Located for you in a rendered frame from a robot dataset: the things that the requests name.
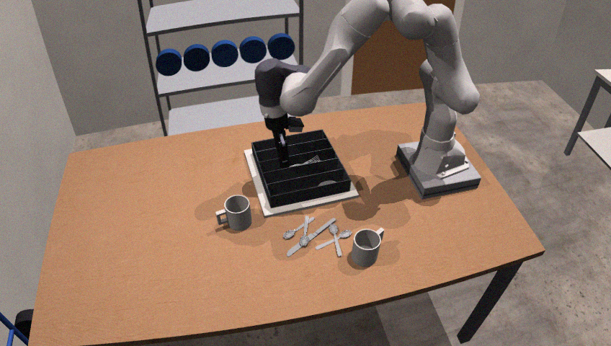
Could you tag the grey mug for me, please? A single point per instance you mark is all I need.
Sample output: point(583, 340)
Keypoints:
point(366, 246)
point(238, 213)

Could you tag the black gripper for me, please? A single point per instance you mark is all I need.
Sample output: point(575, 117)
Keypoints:
point(277, 125)

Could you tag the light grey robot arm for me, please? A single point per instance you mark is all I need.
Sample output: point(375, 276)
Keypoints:
point(445, 75)

